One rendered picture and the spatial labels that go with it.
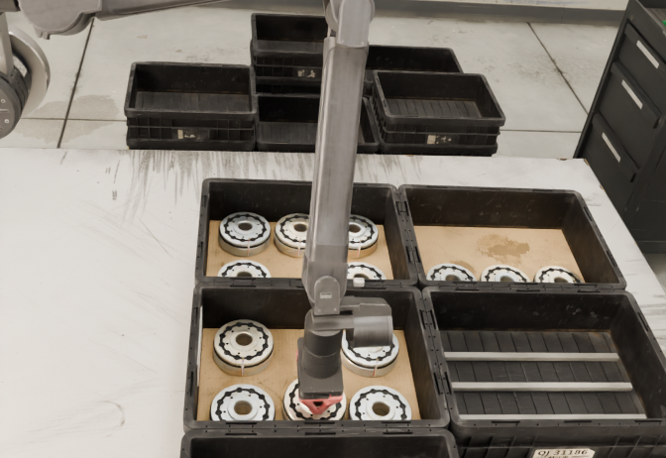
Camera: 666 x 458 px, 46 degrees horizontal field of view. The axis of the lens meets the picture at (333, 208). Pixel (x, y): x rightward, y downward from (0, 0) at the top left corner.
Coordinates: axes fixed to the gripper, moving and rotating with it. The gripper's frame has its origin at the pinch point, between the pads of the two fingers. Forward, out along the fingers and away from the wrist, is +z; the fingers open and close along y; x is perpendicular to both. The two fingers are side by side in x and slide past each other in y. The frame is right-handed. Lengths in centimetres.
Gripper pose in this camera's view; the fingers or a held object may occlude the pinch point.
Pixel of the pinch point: (316, 397)
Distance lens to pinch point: 130.7
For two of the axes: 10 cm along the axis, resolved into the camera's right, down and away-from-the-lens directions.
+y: -0.8, -6.8, 7.3
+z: -0.8, 7.3, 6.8
